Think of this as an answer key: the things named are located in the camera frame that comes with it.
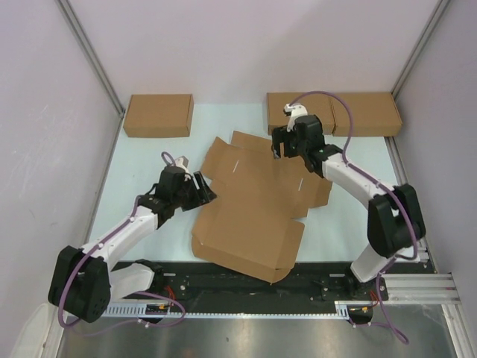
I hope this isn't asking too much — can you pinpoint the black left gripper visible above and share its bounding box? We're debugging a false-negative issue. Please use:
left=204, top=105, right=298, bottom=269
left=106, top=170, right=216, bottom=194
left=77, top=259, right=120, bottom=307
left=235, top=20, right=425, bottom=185
left=172, top=171, right=216, bottom=212

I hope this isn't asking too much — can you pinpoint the cardboard box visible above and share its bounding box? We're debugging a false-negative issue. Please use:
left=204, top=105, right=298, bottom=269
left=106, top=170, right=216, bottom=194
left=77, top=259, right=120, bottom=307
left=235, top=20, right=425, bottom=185
left=337, top=92, right=402, bottom=137
left=266, top=92, right=335, bottom=135
left=192, top=131, right=332, bottom=283
left=123, top=94, right=194, bottom=139

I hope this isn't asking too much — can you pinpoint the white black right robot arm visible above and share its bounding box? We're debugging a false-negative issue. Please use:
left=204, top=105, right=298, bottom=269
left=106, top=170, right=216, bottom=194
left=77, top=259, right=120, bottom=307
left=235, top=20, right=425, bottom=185
left=272, top=107, right=426, bottom=299

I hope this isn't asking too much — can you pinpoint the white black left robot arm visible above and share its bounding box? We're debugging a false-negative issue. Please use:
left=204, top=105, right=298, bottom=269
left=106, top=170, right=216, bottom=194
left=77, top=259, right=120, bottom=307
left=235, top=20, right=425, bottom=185
left=48, top=166, right=217, bottom=323

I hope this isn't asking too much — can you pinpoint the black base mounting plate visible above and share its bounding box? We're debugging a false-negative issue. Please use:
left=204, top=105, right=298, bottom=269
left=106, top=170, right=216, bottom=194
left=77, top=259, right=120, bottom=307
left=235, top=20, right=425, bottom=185
left=110, top=261, right=388, bottom=310

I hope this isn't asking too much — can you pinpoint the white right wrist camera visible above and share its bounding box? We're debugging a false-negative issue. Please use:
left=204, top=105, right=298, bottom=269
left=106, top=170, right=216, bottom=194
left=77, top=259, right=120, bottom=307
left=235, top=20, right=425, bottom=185
left=283, top=103, right=308, bottom=119

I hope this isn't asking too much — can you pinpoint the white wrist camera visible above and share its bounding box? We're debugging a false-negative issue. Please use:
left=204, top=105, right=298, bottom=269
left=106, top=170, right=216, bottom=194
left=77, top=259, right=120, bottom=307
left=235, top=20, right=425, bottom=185
left=174, top=156, right=189, bottom=172
left=283, top=103, right=308, bottom=119

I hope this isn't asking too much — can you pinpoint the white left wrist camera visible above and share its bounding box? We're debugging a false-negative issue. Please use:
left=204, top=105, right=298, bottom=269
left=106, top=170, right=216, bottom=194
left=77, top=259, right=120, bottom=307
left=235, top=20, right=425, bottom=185
left=174, top=156, right=189, bottom=172

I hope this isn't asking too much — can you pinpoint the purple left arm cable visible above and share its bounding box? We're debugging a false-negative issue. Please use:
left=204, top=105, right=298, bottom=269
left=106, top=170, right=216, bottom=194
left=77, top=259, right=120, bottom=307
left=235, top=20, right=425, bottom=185
left=59, top=151, right=187, bottom=335

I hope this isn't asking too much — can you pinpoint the white slotted cable duct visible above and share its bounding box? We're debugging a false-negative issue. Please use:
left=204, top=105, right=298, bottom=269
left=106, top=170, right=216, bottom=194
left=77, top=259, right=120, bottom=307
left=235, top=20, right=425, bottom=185
left=100, top=301, right=373, bottom=320

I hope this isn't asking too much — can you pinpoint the aluminium corner post right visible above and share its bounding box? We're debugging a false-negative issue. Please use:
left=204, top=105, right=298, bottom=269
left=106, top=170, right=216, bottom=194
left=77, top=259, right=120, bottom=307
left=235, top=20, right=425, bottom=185
left=391, top=0, right=453, bottom=101

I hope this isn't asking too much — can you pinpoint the aluminium corner post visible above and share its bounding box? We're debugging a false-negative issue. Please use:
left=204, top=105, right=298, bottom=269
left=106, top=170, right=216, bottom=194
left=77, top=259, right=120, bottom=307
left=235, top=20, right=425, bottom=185
left=391, top=0, right=453, bottom=101
left=54, top=0, right=125, bottom=118

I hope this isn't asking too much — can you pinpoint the aluminium corner post left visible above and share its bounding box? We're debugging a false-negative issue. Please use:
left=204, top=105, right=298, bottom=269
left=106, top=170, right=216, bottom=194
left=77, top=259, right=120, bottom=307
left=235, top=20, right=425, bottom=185
left=54, top=0, right=125, bottom=118

